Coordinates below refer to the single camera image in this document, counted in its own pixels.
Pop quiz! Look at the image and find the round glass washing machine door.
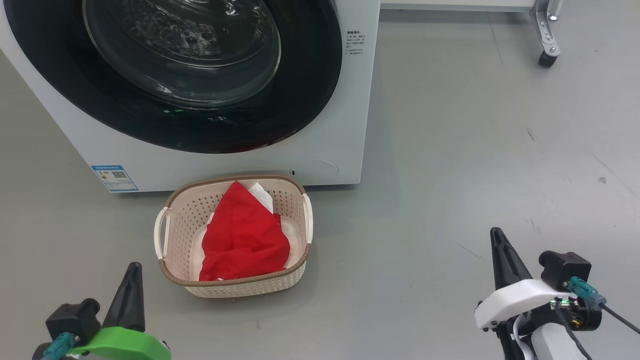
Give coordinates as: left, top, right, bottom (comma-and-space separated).
2, 0, 344, 154

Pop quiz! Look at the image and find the teal left camera cable connector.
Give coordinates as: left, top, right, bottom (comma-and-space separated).
41, 331, 81, 360

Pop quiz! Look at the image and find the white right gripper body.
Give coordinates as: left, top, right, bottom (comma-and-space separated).
474, 279, 573, 332

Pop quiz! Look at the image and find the white partition board on casters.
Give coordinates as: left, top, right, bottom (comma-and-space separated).
380, 0, 564, 69

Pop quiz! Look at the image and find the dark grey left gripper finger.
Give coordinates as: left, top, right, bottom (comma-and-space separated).
102, 262, 146, 333

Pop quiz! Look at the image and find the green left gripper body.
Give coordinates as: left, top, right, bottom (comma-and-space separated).
70, 326, 172, 360

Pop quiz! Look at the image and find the teal camera cable connector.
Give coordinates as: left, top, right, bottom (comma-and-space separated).
41, 331, 81, 360
565, 276, 607, 309

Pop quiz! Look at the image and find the beige perforated laundry basket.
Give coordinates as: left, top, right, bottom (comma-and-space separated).
153, 174, 314, 299

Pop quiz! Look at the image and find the white front-load washing machine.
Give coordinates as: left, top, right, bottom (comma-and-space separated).
0, 0, 382, 193

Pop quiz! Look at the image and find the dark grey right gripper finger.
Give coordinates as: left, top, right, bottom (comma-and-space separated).
489, 227, 534, 292

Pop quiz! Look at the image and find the black right camera cable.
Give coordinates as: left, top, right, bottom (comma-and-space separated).
600, 302, 640, 335

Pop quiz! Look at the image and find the teal right camera cable connector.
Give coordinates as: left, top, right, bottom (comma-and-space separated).
565, 276, 607, 309

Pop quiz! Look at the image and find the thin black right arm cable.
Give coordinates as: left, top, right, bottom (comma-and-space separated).
555, 305, 593, 360

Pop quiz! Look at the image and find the blue energy label sticker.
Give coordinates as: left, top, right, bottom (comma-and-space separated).
91, 165, 139, 193

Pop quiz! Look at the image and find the red and white garment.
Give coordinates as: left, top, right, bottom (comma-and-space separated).
199, 181, 292, 282

